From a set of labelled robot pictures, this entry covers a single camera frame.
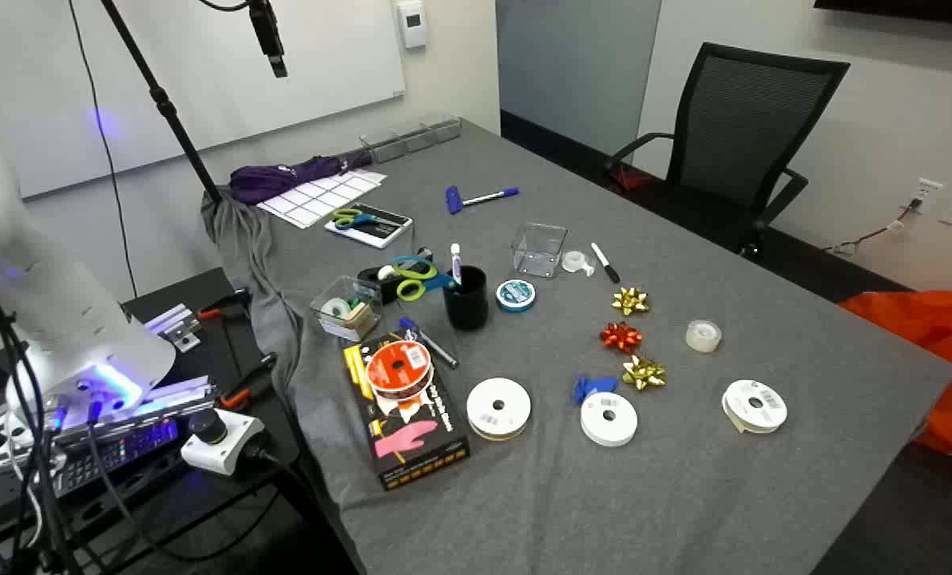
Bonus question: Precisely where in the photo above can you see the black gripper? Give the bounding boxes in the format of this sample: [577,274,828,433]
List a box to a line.
[242,0,292,80]

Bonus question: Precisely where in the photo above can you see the green handled scissors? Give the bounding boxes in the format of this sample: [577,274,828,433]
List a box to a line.
[329,206,382,232]

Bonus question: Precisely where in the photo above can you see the robot base controller unit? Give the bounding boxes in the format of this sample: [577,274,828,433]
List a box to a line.
[0,363,216,506]

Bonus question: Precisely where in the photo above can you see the yellow green blue scissors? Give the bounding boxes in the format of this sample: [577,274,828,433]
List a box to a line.
[391,256,458,304]

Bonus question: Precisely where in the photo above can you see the purple cloth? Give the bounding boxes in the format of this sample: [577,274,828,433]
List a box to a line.
[226,150,378,207]

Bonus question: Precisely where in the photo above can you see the black tripod pole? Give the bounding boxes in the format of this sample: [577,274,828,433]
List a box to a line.
[95,0,231,212]

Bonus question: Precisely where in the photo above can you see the white label sheet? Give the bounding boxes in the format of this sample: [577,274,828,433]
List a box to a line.
[252,168,391,232]

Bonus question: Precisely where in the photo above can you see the clear plastic organizer tray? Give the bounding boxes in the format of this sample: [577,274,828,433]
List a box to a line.
[357,116,471,168]

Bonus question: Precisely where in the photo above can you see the black notebook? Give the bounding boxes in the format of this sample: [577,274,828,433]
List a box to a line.
[323,202,418,253]

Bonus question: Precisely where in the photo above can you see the blue and white marker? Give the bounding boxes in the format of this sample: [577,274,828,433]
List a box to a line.
[459,187,525,212]

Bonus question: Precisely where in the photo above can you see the clear box with ribbon spools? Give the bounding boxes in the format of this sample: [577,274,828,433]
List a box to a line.
[309,273,387,346]

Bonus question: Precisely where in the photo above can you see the black pen cup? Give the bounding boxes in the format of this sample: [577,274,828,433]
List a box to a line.
[440,262,491,337]

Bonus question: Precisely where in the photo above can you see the blue and silver pen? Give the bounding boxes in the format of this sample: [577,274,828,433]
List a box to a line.
[393,313,459,371]

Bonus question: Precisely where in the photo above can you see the empty clear plastic box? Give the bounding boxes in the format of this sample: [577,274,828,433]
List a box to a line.
[507,217,571,281]

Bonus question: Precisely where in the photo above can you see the blue tape roll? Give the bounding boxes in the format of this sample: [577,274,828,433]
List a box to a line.
[491,274,539,317]

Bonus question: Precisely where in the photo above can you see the clear tape roll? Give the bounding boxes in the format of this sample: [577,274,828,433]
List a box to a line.
[558,246,597,281]

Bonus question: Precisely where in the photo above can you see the white marker pen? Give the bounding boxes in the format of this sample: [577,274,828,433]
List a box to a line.
[589,240,627,289]

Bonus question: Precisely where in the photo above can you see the black box with red ribbon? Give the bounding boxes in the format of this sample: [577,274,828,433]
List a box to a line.
[341,333,473,495]

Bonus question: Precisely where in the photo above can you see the white ribbon spool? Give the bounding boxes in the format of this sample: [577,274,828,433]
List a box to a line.
[577,391,641,450]
[462,373,536,445]
[720,377,791,440]

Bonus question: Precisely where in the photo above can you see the gold gift bow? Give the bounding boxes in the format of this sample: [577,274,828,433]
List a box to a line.
[619,351,670,398]
[610,284,653,320]

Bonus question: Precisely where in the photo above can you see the red gift bow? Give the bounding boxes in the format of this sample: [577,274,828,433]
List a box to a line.
[597,320,645,354]

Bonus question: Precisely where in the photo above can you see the blue gift bow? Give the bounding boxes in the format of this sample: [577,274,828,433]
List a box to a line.
[571,371,619,410]

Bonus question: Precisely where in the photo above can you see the black mesh office chair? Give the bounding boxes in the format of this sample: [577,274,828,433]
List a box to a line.
[601,41,853,259]

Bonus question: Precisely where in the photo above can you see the white tape roll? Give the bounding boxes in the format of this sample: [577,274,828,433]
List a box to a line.
[683,317,726,357]

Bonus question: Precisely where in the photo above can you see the grey table cloth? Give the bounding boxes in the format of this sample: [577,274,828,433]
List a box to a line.
[199,120,952,575]

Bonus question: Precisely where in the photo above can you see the orange bag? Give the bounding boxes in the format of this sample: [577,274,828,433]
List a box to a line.
[838,289,952,471]

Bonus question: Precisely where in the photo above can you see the white wall thermostat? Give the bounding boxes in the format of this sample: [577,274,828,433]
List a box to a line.
[393,0,430,51]

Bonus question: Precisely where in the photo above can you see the thin black hanging cable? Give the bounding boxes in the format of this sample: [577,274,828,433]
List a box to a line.
[63,0,142,308]

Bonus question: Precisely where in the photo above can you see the orange handled pliers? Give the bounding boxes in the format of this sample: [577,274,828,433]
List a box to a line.
[215,354,282,411]

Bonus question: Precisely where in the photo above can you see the black cable bundle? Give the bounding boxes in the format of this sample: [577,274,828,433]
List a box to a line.
[0,259,86,575]

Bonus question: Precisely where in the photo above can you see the black wall television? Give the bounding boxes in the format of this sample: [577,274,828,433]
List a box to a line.
[811,0,952,33]

